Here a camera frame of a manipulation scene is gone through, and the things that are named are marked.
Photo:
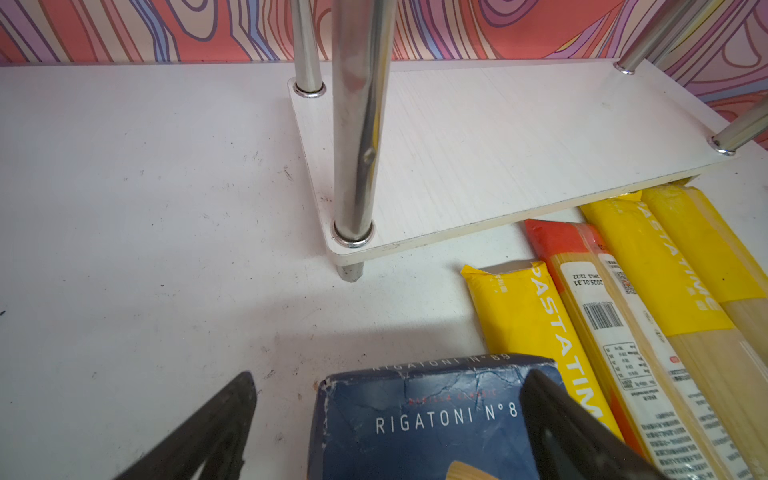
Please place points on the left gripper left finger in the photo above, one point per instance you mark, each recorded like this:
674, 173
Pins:
210, 443

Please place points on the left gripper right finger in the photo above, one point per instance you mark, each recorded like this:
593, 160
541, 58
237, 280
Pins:
569, 443

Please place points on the blue Barilla rigatoni box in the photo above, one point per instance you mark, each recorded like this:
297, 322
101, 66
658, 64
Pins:
415, 420

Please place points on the white two-tier shelf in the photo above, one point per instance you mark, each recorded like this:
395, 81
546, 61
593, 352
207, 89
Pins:
399, 160

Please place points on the red spaghetti bag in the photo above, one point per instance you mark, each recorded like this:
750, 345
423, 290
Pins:
660, 410

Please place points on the yellow Pastatime spaghetti bag left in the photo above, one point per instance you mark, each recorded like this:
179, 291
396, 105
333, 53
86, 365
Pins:
521, 312

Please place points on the yellow pastatime spaghetti bag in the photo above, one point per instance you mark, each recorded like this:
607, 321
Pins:
521, 312
726, 369

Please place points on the yellow Pastatime spaghetti bag middle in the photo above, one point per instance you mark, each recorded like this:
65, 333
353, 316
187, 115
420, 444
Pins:
726, 369

